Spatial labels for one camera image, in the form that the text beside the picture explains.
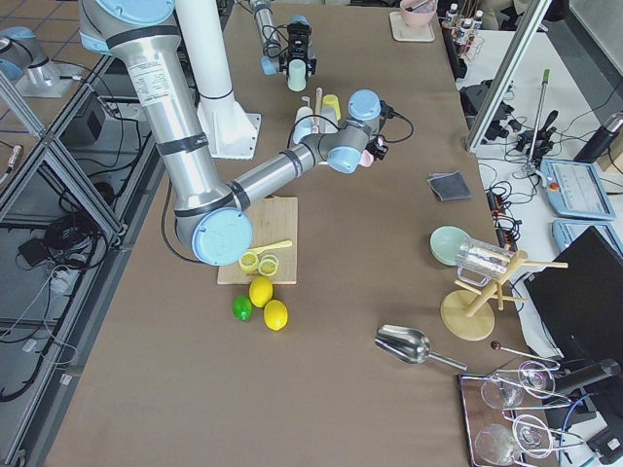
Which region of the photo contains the aluminium frame post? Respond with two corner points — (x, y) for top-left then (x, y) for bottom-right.
(465, 0), (551, 156)

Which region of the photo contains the pink bowl with ice cubes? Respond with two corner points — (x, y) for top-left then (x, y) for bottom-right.
(399, 0), (437, 27)

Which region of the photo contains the yellow plastic cup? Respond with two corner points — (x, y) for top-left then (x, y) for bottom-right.
(322, 93), (341, 120)

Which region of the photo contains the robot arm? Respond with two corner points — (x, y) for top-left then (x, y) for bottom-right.
(79, 1), (382, 267)
(248, 1), (317, 81)

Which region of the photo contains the metal scoop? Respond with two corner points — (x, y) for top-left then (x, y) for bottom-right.
(375, 324), (467, 372)

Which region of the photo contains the green lime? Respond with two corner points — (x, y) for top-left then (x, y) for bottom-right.
(232, 295), (253, 321)

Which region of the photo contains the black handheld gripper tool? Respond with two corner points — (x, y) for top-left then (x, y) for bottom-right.
(515, 110), (559, 158)

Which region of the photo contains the lemon slice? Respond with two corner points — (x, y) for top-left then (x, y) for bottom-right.
(238, 251), (260, 273)
(257, 254), (279, 277)

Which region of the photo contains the teach pendant tablet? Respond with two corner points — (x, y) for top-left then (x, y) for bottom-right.
(551, 219), (622, 255)
(540, 158), (616, 221)

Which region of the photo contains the wooden cutting board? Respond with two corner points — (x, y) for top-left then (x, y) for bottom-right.
(216, 197), (299, 286)

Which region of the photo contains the black monitor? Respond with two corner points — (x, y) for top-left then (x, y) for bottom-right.
(525, 227), (622, 362)

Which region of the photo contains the black thermos bottle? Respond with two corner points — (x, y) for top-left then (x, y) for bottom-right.
(573, 111), (623, 163)

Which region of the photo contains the wooden mug tree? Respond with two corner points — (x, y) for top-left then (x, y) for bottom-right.
(440, 250), (568, 341)

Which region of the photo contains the cream plastic tray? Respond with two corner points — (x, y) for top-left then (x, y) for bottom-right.
(389, 12), (435, 43)

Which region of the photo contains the grey plastic cup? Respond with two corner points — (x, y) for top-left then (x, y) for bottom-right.
(319, 106), (339, 133)

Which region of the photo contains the light blue plastic cup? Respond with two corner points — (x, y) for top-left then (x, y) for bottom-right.
(292, 118), (313, 144)

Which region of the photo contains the yellow plastic knife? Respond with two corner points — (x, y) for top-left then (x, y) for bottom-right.
(247, 239), (293, 255)

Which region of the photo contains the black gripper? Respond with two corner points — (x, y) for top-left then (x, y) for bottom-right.
(367, 135), (388, 162)
(284, 21), (317, 76)

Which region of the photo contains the pale green plastic cup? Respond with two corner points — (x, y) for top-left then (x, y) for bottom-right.
(287, 58), (307, 92)

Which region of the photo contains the white plastic cup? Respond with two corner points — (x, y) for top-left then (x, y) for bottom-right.
(295, 106), (313, 123)

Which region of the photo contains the white wire cup holder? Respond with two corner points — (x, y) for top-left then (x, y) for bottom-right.
(302, 88), (325, 133)

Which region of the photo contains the small bottle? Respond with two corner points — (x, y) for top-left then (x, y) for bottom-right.
(472, 10), (484, 31)
(457, 18), (473, 44)
(445, 3), (458, 28)

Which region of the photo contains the wine glass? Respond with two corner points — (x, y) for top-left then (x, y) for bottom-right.
(481, 360), (555, 410)
(474, 414), (554, 466)

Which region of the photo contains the grey folded cloth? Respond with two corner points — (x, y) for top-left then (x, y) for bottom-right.
(427, 171), (472, 202)

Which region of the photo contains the pink plastic cup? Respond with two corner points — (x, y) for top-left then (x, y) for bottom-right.
(358, 150), (375, 168)

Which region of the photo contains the yellow lemon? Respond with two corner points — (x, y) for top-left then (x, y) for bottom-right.
(249, 276), (274, 308)
(263, 300), (289, 331)

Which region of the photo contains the metal pole green tip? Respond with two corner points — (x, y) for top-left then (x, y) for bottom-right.
(523, 69), (552, 177)

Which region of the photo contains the glass pitcher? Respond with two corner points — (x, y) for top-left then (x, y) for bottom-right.
(456, 237), (514, 287)

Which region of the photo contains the green bowl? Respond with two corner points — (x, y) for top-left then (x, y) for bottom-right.
(429, 226), (470, 267)

